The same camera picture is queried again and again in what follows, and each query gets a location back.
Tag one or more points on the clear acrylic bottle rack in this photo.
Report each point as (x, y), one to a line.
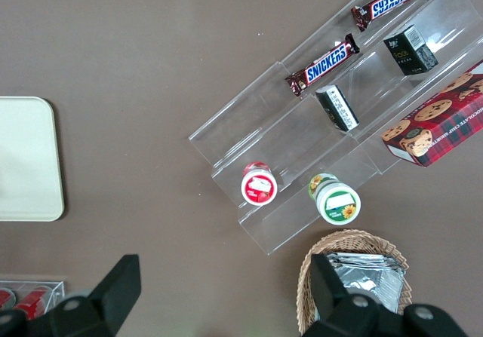
(45, 283)

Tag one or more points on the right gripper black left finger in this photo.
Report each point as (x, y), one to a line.
(102, 299)

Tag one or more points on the red tartan cookie box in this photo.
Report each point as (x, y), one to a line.
(445, 126)

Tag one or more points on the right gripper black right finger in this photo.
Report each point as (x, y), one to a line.
(339, 314)

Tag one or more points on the cream plastic tray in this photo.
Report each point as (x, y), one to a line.
(26, 156)

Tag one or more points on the silver foil packets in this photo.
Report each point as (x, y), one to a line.
(370, 280)

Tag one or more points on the clear acrylic stepped shelf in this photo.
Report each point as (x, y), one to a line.
(264, 144)

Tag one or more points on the light wicker basket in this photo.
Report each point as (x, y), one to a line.
(354, 239)

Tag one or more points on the red lid yogurt cup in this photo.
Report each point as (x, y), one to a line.
(259, 188)

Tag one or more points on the green lid yogurt cup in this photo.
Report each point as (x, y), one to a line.
(337, 203)

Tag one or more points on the small black carton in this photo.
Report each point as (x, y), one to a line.
(409, 52)
(337, 109)

